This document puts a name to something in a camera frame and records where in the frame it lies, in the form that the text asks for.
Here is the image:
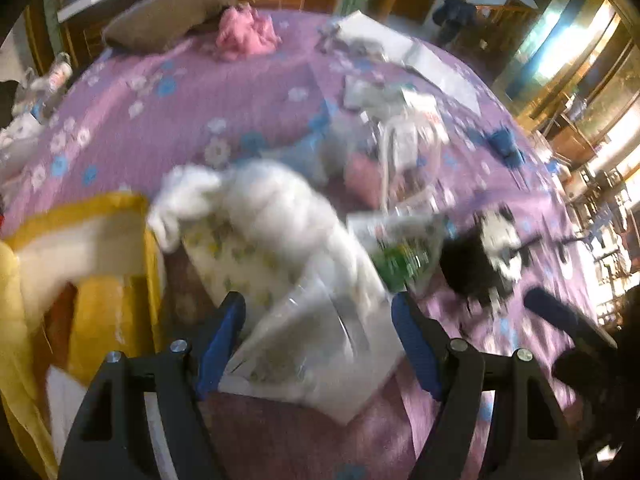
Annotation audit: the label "yellow flower tissue pack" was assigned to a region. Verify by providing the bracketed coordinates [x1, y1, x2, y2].
[181, 216, 300, 328]

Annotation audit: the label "white towel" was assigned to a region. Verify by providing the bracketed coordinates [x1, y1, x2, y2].
[148, 159, 370, 281]

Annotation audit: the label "pale yellow towel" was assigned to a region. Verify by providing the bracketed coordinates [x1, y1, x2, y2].
[1, 243, 58, 479]

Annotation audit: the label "black white motor part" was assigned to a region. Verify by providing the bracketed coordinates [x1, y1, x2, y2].
[439, 204, 542, 316]

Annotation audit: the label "yellow storage box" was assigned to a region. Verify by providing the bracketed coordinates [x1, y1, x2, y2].
[2, 192, 166, 356]

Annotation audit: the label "blue rolled towel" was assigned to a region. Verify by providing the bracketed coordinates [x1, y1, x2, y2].
[485, 127, 524, 169]

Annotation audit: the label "person in dark clothes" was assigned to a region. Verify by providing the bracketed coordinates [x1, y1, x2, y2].
[432, 0, 477, 49]

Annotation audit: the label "purple floral table cloth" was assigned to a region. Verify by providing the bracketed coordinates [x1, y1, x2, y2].
[1, 11, 572, 479]

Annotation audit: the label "white plastic bag sheets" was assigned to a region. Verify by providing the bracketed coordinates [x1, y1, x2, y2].
[323, 11, 480, 115]

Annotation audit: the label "clear plastic bags pile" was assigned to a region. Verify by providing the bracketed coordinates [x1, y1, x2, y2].
[1, 52, 74, 180]

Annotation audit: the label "pink cloth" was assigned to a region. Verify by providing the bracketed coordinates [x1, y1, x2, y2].
[215, 4, 282, 61]

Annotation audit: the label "brown plush cushion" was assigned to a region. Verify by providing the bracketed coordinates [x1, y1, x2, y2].
[102, 0, 238, 54]

